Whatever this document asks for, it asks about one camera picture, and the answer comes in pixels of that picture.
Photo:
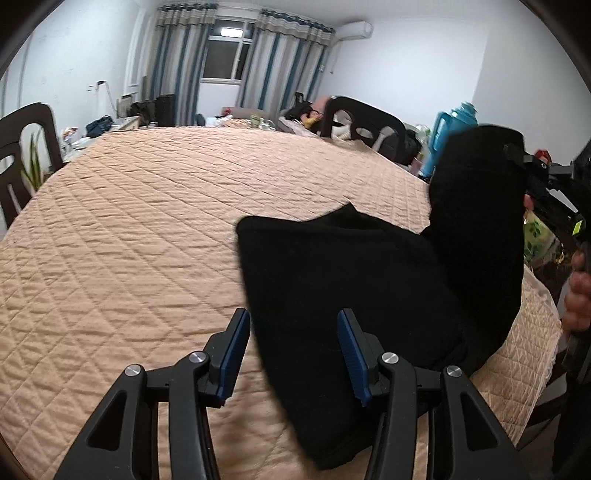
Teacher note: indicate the blue thermos jug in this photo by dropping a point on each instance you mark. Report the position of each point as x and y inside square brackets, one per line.
[441, 138]

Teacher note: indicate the dark blue bag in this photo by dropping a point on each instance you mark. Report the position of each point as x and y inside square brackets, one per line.
[99, 125]

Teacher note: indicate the white air conditioner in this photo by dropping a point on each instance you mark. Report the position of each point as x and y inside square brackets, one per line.
[356, 30]

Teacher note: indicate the striped curtain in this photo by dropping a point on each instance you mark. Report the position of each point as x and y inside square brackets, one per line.
[286, 69]
[178, 69]

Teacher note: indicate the green potted plant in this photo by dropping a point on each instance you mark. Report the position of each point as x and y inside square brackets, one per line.
[34, 170]

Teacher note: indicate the green leaf printed bag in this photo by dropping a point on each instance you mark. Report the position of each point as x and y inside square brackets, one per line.
[538, 235]

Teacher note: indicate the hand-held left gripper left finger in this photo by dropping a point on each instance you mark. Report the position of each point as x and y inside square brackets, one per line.
[233, 350]

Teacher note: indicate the dark wooden chair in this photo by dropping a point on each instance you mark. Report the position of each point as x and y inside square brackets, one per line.
[364, 110]
[51, 138]

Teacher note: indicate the black pants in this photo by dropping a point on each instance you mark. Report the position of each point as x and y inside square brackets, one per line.
[346, 267]

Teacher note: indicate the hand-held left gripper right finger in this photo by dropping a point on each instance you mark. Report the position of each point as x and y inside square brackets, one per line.
[351, 360]

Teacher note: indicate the peach quilted blanket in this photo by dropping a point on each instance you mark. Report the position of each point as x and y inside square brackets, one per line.
[138, 230]

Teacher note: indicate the black backpack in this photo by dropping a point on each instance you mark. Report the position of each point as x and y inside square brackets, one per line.
[411, 147]

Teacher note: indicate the black bag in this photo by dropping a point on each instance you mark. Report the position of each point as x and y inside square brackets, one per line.
[142, 110]

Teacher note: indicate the window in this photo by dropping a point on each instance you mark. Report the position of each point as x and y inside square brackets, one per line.
[226, 60]

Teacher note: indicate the grey sofa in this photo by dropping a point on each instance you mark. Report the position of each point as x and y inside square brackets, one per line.
[240, 112]

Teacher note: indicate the person's right hand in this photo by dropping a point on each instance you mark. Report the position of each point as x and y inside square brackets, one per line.
[577, 295]

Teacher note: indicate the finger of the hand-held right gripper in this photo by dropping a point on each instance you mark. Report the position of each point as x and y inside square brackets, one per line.
[519, 154]

